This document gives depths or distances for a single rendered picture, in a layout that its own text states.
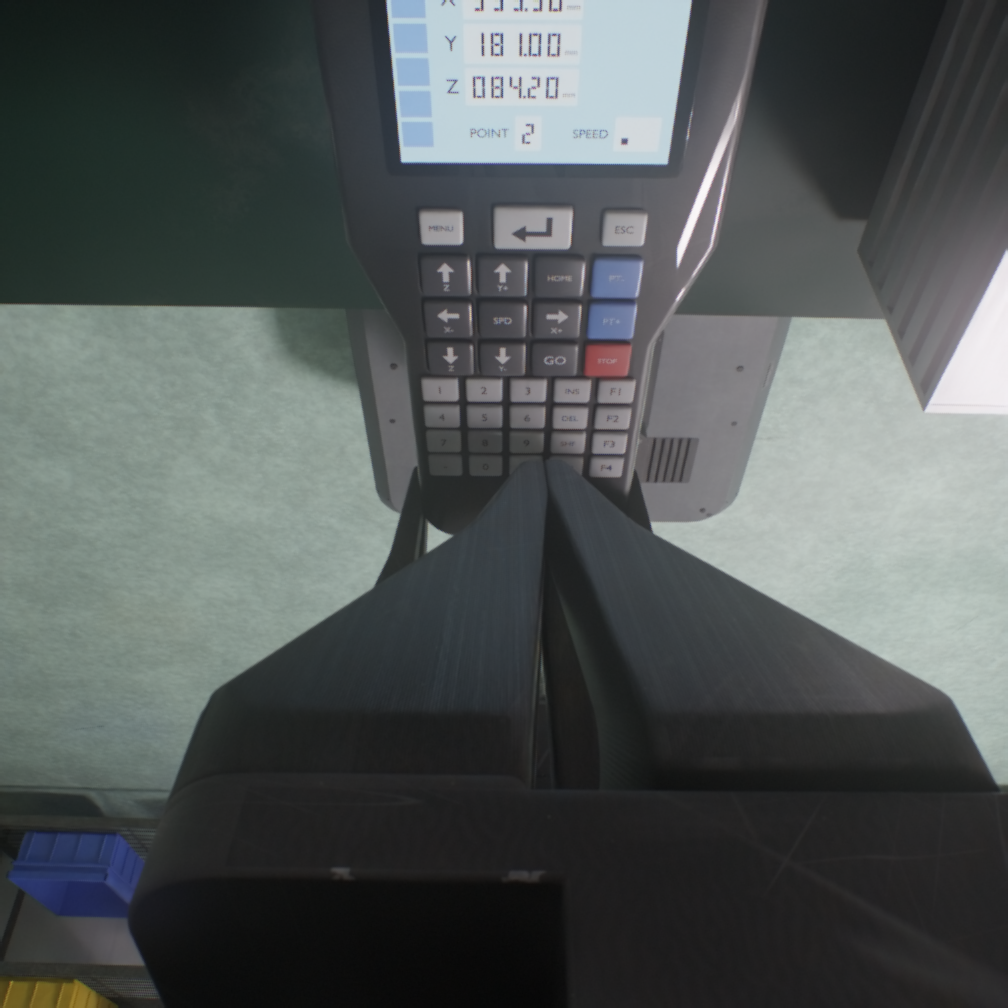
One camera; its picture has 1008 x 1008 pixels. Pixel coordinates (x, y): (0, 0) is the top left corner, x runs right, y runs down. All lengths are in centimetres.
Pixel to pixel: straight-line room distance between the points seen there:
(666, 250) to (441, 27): 7
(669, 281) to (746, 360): 89
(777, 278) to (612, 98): 23
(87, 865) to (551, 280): 294
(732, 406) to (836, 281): 75
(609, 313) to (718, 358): 88
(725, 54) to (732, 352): 91
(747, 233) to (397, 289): 21
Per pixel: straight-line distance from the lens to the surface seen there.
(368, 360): 110
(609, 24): 19
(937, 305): 34
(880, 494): 179
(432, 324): 23
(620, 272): 22
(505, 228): 21
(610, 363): 24
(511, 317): 23
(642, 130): 20
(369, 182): 21
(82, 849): 313
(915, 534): 192
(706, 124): 21
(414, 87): 20
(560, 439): 26
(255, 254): 41
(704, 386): 113
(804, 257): 42
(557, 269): 22
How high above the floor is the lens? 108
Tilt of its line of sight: 40 degrees down
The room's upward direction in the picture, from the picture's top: 179 degrees counter-clockwise
